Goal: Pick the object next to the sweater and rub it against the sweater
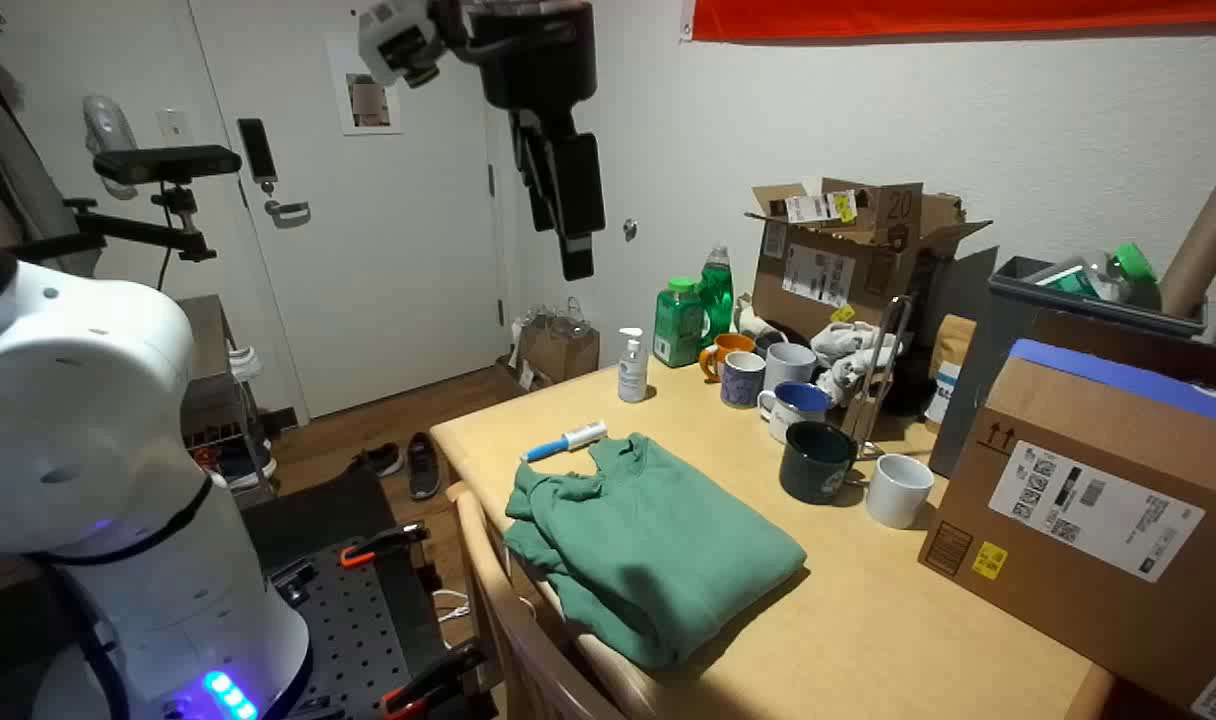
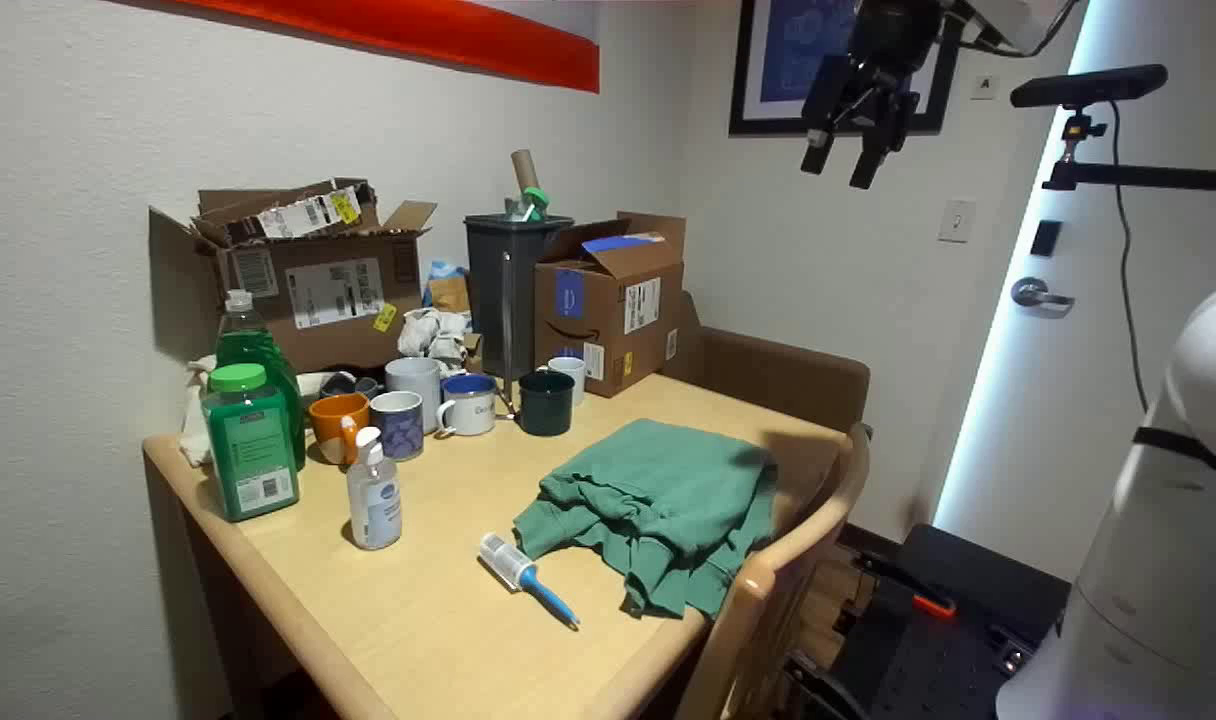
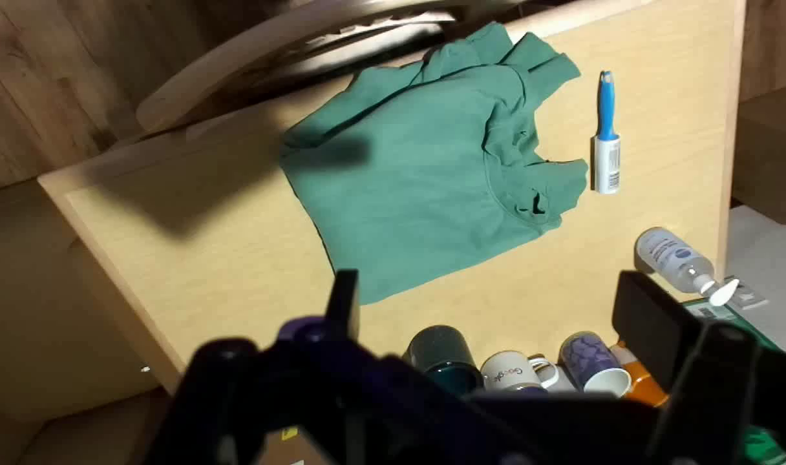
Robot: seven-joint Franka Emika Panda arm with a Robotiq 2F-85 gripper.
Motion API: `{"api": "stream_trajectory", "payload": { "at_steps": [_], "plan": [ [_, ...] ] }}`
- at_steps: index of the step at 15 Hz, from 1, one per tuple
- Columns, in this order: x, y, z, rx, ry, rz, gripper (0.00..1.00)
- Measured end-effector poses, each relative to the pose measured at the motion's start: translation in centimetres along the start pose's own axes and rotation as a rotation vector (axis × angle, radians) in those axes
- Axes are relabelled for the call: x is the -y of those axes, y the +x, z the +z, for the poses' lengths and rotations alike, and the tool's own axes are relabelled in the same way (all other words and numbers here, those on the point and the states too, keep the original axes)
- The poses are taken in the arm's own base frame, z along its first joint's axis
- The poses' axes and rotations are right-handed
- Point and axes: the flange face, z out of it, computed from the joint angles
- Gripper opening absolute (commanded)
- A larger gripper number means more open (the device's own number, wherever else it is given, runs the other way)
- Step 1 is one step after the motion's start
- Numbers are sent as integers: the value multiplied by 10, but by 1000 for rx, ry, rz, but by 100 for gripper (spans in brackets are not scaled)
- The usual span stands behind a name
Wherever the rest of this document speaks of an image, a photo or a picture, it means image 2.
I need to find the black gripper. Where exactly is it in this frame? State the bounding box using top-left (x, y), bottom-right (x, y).
top-left (801, 0), bottom-right (943, 187)

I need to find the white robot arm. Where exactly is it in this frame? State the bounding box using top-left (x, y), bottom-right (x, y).
top-left (801, 0), bottom-right (1216, 720)

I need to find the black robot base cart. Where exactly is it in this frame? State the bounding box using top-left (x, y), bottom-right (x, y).
top-left (785, 523), bottom-right (1067, 720)

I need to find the green sweater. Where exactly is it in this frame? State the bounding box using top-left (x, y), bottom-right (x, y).
top-left (513, 421), bottom-right (775, 619)

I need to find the framed blue picture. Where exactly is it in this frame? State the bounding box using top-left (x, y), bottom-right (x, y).
top-left (726, 0), bottom-right (965, 138)

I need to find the cardboard box with label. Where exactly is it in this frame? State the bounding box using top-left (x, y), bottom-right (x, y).
top-left (537, 213), bottom-right (685, 398)

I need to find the cardboard tube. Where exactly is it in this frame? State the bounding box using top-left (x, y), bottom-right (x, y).
top-left (513, 150), bottom-right (548, 223)

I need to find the small white cup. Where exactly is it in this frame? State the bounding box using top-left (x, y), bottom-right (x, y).
top-left (542, 352), bottom-right (586, 410)

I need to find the black trash bin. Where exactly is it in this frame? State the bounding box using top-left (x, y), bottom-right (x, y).
top-left (464, 218), bottom-right (570, 382)

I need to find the red banner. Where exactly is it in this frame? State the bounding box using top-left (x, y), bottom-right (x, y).
top-left (122, 0), bottom-right (601, 93)

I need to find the dark green mug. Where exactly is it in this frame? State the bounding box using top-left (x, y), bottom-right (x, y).
top-left (520, 374), bottom-right (570, 436)

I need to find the blue rimmed white mug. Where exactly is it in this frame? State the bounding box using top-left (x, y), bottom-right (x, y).
top-left (435, 377), bottom-right (496, 436)

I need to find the wooden chair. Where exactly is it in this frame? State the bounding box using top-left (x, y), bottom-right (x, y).
top-left (675, 424), bottom-right (871, 720)

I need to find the grey white mug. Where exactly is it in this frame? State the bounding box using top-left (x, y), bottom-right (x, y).
top-left (385, 358), bottom-right (438, 427)

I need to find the dark blue mug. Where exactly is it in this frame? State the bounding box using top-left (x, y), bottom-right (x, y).
top-left (366, 389), bottom-right (423, 460)

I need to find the open cardboard box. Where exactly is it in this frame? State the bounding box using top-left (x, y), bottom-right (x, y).
top-left (146, 176), bottom-right (435, 374)

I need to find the orange mug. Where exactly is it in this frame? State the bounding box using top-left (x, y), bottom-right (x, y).
top-left (309, 392), bottom-right (366, 469)

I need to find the white sanitizer bottle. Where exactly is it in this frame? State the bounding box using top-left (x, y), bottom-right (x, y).
top-left (348, 427), bottom-right (403, 551)

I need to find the green mouthwash bottle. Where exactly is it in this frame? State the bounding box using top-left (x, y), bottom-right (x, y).
top-left (205, 363), bottom-right (300, 520)

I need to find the black camera on stand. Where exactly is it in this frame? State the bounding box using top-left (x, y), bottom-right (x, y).
top-left (1011, 65), bottom-right (1216, 192)

